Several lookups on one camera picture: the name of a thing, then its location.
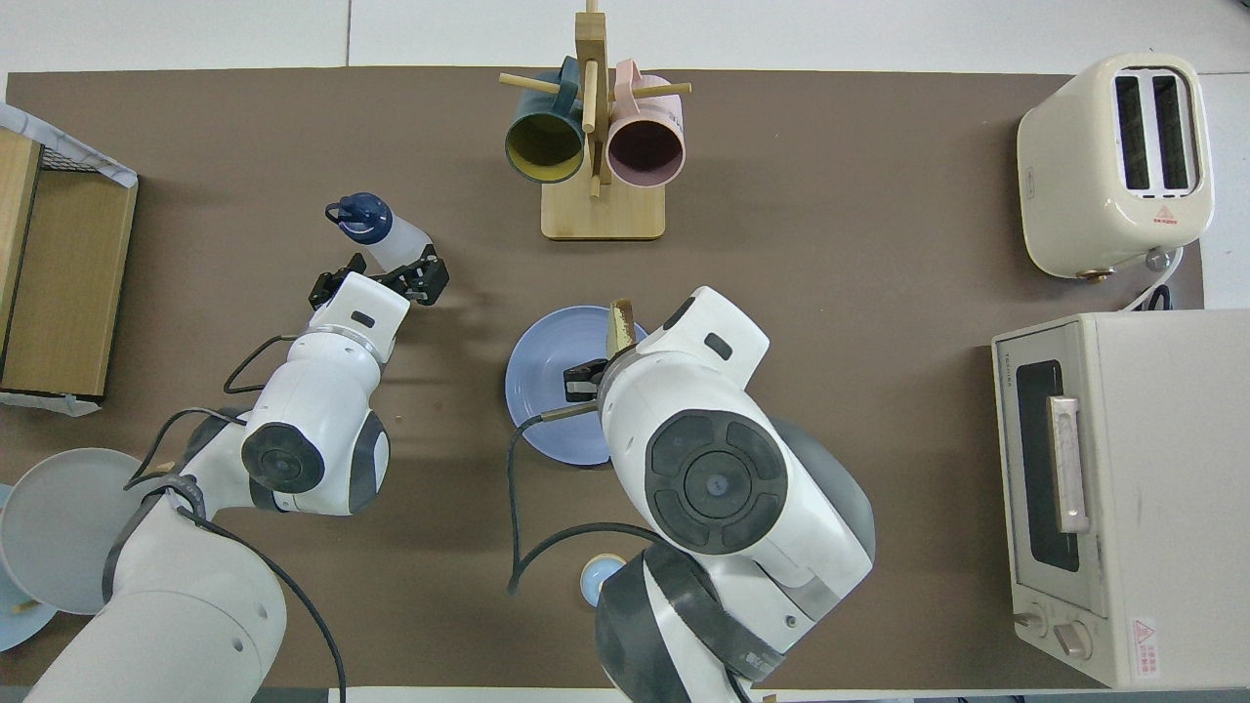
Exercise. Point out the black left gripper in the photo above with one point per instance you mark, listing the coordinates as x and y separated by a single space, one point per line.
391 280

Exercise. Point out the seasoning bottle with navy cap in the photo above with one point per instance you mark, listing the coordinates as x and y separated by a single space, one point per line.
391 239

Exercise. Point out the toast bread slice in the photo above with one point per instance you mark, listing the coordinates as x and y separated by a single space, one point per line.
621 332

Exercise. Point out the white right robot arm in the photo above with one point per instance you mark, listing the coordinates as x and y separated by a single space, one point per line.
713 478

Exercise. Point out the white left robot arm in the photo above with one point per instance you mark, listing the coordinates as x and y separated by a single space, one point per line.
312 420

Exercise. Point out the blue round plate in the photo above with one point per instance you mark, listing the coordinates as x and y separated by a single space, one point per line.
537 391

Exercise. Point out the grey plate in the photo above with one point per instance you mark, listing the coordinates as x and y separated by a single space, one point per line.
59 527

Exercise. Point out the light blue plate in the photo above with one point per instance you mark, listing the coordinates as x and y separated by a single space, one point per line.
20 630

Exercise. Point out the wooden mug rack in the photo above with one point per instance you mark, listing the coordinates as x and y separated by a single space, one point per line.
603 215

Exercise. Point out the dark teal mug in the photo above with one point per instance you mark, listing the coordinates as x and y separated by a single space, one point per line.
544 146

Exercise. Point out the pink ribbed mug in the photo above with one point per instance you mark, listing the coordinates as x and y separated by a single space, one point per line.
645 151

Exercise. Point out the small blue call bell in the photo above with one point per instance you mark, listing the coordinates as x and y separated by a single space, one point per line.
598 576

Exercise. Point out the brown table mat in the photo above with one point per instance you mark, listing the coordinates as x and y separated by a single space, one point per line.
830 293

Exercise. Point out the white checked cloth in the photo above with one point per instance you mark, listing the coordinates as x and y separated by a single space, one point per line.
59 146

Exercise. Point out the cream two-slot toaster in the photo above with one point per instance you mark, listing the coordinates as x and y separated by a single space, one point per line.
1074 166

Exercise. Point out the white toaster oven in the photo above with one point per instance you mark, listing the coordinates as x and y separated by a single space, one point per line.
1162 488

